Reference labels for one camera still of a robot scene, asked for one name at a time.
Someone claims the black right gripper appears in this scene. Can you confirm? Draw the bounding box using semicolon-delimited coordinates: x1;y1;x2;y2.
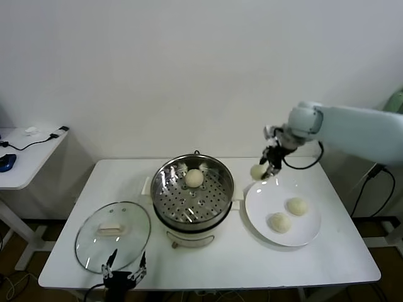
258;146;289;181

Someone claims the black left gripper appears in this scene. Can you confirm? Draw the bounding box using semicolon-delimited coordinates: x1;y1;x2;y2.
100;248;148;302

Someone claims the white steamed baozi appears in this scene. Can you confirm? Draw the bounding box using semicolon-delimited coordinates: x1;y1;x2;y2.
184;169;205;189
286;197;309;217
250;164;268;181
267;212;292;234

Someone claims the oval glass pot lid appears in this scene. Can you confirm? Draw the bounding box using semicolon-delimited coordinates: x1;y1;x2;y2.
74;201;152;274

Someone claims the stainless steel steamer pot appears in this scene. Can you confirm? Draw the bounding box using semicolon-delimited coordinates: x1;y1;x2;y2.
143;177;245;249

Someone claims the perforated steel steamer basket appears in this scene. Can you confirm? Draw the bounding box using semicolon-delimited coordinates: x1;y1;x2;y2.
150;154;236;223

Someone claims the round white plate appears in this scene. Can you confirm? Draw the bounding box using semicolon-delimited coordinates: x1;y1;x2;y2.
244;178;322;247

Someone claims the thin white strip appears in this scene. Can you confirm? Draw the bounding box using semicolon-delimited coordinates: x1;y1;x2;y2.
354;165;378;189

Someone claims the black power adapter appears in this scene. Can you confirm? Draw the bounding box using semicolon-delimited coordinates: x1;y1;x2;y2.
368;163;390;179

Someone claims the white desk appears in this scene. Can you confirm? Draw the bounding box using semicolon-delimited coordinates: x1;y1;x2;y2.
363;220;403;249

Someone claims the white side table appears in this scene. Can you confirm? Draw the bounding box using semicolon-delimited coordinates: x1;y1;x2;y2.
0;126;71;271

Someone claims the pale green appliance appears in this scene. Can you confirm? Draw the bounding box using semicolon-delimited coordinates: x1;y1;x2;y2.
382;89;403;111

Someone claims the blue computer mouse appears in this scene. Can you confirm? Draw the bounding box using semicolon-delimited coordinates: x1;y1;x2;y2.
0;153;16;172

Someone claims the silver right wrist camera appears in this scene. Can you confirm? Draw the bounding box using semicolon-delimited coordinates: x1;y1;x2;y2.
263;125;284;147

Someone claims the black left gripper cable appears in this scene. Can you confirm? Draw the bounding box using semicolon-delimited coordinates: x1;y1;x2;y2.
86;284;106;302

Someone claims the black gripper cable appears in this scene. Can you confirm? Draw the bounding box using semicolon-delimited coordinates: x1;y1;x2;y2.
281;141;325;169
86;284;106;302

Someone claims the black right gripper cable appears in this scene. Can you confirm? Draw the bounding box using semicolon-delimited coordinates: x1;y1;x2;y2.
281;141;325;169

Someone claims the black looping power cable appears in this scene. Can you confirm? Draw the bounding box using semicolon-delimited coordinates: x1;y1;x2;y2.
351;168;397;218

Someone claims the black cable with plug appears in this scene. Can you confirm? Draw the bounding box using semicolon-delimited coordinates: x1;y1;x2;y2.
0;125;70;151

